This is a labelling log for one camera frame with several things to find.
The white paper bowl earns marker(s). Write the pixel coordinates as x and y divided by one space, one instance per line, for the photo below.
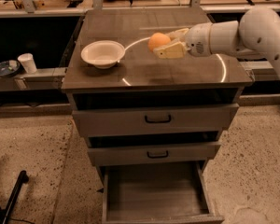
103 54

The white paper cup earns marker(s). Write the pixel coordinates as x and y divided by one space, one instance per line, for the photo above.
28 63

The orange fruit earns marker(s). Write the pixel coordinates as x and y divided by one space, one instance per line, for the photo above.
158 40

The grey drawer cabinet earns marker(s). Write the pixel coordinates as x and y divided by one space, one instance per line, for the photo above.
142 80

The bottom open grey drawer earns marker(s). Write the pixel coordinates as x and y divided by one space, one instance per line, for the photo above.
161 193

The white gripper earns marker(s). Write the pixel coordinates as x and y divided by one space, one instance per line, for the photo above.
197 39

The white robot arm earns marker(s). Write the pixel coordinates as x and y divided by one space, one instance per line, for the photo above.
255 35

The grey side shelf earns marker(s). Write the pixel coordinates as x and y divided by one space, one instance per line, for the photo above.
42 79

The top grey drawer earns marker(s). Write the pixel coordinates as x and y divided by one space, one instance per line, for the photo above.
154 120

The black floor stand leg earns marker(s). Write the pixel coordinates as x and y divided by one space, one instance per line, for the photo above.
5 213

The middle grey drawer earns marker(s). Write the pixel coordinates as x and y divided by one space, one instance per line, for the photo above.
111 156

